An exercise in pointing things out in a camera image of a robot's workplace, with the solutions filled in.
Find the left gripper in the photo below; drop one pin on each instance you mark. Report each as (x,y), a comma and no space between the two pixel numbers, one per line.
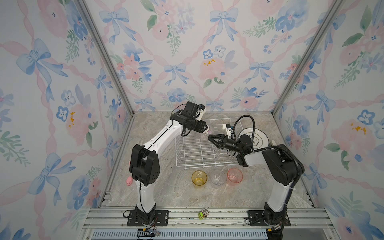
(202,126)

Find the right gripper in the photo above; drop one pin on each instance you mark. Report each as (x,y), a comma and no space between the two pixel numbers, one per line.
(222,140)

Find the clear glass cup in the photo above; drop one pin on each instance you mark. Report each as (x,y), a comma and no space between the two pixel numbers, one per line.
(218,179)

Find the white plate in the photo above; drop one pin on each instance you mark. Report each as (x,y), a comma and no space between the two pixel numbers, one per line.
(260,138)

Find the yellow glass cup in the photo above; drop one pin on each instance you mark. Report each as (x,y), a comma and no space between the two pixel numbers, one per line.
(199,178)

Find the striped ceramic bowl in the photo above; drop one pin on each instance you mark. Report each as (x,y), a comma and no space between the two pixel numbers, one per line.
(204,136)

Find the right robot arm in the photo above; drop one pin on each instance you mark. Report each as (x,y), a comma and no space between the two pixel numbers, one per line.
(284,167)

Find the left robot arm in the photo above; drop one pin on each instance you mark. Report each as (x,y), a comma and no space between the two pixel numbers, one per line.
(145,159)

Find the green yellow toy car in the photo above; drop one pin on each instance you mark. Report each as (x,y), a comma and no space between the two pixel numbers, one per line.
(203,214)

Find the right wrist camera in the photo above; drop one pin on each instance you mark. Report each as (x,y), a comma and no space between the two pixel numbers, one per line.
(229,130)

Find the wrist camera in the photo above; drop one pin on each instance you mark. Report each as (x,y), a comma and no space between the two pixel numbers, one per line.
(201,112)
(229,130)

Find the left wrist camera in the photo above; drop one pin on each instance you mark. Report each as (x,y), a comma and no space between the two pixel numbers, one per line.
(201,112)

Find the white wire dish rack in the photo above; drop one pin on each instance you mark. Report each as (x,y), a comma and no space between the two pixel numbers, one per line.
(194,152)

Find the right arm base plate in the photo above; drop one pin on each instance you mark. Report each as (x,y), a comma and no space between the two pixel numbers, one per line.
(258,218)

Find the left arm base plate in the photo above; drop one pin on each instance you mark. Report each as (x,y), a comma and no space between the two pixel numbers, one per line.
(137,218)

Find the aluminium front rail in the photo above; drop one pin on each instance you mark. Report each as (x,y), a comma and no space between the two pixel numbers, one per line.
(111,223)

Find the left aluminium corner post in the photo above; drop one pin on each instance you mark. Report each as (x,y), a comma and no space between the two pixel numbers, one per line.
(95,34)

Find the aluminium corner post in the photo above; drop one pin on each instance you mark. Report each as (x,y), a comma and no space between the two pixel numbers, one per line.
(95,34)
(329,17)

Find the right aluminium corner post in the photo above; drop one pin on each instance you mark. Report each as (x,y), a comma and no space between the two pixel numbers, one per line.
(329,17)

